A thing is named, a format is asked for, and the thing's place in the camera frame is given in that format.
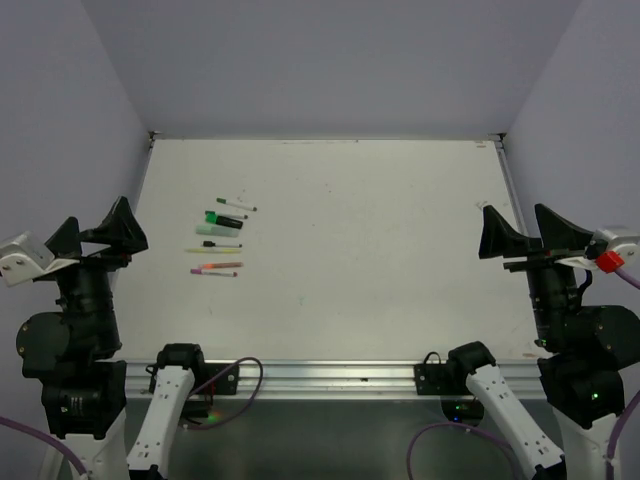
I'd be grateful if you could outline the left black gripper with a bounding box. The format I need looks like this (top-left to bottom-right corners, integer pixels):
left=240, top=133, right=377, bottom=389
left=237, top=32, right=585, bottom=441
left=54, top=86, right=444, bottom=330
left=40, top=194, right=146, bottom=350

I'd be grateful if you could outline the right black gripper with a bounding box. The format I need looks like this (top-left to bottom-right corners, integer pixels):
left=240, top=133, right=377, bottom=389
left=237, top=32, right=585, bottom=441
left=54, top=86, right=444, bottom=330
left=480, top=199, right=597, bottom=345

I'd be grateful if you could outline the yellow highlighter pen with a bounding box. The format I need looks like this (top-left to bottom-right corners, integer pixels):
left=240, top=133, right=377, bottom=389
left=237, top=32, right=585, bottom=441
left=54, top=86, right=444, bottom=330
left=184, top=247, right=242, bottom=254

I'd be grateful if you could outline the orange highlighter pen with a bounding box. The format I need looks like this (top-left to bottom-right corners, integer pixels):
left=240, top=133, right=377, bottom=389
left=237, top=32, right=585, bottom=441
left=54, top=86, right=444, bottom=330
left=197, top=261, right=244, bottom=270

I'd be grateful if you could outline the purple white marker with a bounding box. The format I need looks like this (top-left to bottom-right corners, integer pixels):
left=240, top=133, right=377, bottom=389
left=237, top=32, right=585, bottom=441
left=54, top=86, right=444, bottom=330
left=190, top=268, right=238, bottom=278

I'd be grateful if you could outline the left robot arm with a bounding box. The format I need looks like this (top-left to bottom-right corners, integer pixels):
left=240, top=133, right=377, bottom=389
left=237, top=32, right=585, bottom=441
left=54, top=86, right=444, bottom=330
left=1, top=196, right=208, bottom=479

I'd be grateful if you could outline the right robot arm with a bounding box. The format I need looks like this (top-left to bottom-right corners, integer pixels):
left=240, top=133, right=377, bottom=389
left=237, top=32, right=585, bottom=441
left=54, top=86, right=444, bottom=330
left=445, top=204, right=639, bottom=479

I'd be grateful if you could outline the pale green highlighter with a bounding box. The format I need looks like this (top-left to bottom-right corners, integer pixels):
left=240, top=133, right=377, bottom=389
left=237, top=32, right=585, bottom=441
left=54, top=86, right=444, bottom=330
left=195, top=224, right=240, bottom=238

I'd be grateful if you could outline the green black highlighter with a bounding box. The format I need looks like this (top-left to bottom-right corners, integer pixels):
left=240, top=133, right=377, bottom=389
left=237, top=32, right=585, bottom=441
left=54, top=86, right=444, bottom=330
left=205, top=210, right=248, bottom=230

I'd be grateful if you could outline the green cap white marker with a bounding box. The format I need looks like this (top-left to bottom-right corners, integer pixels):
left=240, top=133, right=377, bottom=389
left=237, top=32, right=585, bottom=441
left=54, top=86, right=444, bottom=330
left=216, top=197, right=258, bottom=212

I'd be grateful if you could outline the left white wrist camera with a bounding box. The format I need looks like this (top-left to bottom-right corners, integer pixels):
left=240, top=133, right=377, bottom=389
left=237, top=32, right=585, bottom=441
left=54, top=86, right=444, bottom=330
left=1, top=231, right=79, bottom=287

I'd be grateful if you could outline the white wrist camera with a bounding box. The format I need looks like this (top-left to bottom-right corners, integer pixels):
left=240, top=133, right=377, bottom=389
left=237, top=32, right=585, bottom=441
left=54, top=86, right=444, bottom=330
left=557, top=227, right=639, bottom=274
left=1, top=231, right=79, bottom=287

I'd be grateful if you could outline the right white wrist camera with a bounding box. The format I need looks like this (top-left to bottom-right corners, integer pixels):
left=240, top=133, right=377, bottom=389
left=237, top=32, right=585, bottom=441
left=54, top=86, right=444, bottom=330
left=557, top=227, right=639, bottom=274

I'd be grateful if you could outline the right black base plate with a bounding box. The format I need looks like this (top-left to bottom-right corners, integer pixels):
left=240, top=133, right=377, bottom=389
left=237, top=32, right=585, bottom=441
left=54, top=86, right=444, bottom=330
left=413, top=351, right=471, bottom=396

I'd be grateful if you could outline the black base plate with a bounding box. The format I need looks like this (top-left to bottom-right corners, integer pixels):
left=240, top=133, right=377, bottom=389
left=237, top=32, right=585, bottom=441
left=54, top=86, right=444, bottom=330
left=145, top=362, right=239, bottom=396
left=413, top=351, right=471, bottom=396

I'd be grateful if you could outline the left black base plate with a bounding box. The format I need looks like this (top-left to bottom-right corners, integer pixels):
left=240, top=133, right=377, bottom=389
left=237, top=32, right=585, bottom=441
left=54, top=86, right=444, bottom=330
left=145, top=362, right=239, bottom=396

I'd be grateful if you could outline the aluminium mounting rail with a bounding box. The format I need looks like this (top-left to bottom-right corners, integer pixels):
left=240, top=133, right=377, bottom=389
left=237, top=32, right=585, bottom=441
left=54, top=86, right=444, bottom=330
left=125, top=359, right=544, bottom=401

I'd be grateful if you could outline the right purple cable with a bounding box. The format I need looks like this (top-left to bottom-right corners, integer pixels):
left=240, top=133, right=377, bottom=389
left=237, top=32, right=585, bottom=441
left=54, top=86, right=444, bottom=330
left=405, top=267, right=640, bottom=480

